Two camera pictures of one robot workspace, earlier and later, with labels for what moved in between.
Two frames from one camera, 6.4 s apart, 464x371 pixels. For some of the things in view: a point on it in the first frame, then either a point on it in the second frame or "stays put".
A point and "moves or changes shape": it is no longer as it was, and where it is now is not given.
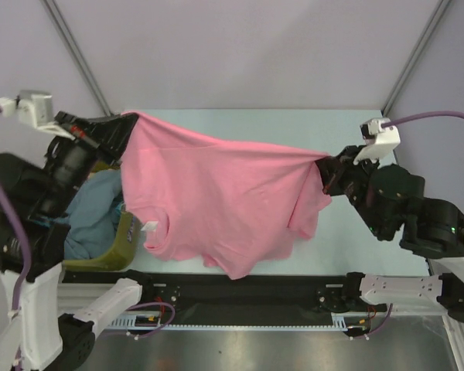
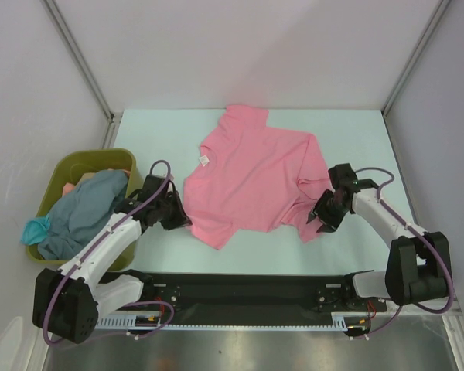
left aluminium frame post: (77, 54) stays put
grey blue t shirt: (91, 217) stays put
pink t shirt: (235, 207) moves or changes shape
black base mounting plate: (221, 294) stays put
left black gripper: (105, 136) to (180, 219)
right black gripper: (333, 169) to (329, 223)
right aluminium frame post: (438, 12) stays put
